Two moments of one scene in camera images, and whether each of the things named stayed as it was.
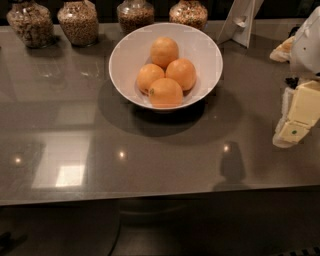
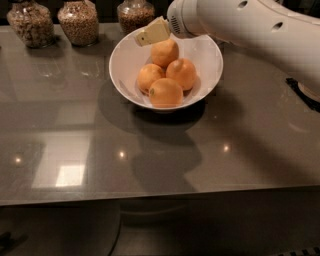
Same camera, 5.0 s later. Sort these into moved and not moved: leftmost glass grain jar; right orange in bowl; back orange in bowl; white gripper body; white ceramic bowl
Moved: white gripper body
Not moved: white ceramic bowl; leftmost glass grain jar; right orange in bowl; back orange in bowl
